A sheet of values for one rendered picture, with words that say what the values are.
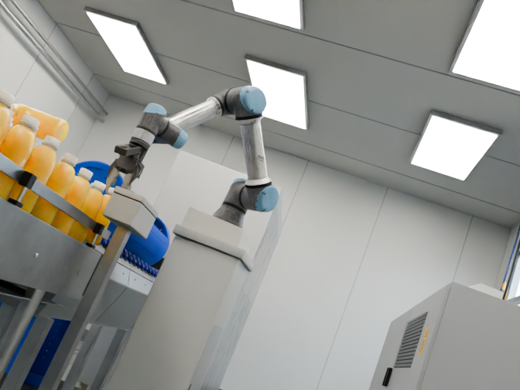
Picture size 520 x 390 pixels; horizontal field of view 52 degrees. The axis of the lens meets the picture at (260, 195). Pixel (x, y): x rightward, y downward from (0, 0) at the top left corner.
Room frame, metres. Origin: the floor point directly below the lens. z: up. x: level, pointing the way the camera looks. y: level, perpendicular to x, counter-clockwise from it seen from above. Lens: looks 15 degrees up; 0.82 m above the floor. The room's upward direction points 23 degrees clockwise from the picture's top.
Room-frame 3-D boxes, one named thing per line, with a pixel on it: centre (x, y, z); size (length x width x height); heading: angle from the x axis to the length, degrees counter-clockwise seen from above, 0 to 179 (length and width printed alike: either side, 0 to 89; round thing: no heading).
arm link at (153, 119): (1.86, 0.47, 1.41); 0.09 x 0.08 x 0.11; 130
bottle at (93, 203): (1.72, 0.49, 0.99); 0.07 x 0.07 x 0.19
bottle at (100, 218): (1.84, 0.47, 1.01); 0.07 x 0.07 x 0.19
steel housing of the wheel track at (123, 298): (3.02, 0.47, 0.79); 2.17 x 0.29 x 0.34; 172
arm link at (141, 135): (1.86, 0.47, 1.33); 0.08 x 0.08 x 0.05
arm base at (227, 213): (2.36, 0.09, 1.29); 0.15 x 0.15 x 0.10
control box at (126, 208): (1.74, 0.36, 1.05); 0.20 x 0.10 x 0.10; 172
